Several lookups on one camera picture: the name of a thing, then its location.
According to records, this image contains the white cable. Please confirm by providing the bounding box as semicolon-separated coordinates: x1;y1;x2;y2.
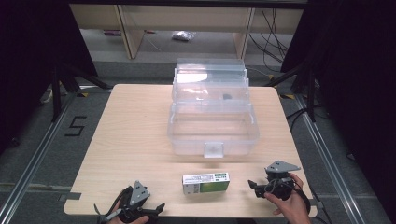
39;88;54;105

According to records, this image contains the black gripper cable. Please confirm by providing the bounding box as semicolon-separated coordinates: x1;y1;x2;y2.
292;181;332;224

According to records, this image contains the wooden shelf unit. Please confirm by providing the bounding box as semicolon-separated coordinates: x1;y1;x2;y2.
69;3;304;61

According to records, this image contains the black metal stand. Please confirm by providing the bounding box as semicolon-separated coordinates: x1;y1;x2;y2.
263;60;323;123
50;61;114;123

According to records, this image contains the green and white carton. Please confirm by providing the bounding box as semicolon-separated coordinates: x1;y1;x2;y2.
181;172;231;196

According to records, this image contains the metal floor rail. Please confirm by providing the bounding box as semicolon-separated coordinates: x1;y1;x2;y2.
293;93;364;224
0;92;79;224

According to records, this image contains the dark curtain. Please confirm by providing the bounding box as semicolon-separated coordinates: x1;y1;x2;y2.
279;0;396;216
0;0;99;157

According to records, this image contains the bundle of black cables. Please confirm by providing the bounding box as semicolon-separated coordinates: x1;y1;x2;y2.
247;8;290;65

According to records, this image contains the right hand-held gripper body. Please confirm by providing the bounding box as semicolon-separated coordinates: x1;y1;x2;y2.
263;160;302;202

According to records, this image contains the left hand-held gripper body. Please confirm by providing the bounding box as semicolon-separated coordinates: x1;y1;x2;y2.
117;180;157;224

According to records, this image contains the person's right hand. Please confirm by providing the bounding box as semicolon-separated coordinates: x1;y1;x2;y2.
263;173;309;224

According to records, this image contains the person's left hand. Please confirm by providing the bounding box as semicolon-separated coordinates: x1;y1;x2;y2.
108;200;150;224

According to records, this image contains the clear plastic bag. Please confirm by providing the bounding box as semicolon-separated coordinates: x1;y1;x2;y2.
171;30;197;42

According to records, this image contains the clear plastic storage box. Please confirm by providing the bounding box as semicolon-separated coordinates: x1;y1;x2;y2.
167;58;261;160

